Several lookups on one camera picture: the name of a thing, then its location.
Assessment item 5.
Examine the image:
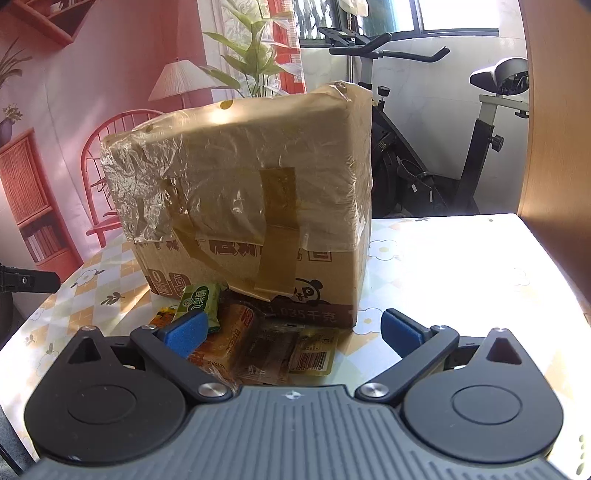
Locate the brown snack packet with barcode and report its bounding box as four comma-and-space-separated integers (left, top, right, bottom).
232, 321, 341, 386

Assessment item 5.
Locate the white cloth on pole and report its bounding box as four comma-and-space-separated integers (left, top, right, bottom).
339, 0, 369, 17

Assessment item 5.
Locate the black exercise bike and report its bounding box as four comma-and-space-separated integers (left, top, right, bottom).
320, 27, 529, 218

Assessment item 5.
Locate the orange snack bar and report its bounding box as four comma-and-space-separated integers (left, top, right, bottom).
149, 303, 257, 383

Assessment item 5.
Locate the cardboard box with plastic liner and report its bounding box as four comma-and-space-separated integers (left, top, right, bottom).
101, 82, 373, 329

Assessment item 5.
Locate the window with black frame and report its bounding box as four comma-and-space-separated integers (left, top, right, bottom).
291, 0, 502, 47

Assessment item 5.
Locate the printed room backdrop cloth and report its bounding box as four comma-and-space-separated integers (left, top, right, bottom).
0, 0, 309, 282

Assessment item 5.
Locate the small green snack packet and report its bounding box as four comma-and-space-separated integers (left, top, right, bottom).
173, 283, 221, 333

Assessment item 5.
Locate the wooden headboard panel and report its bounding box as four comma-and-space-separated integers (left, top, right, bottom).
518, 1, 590, 296

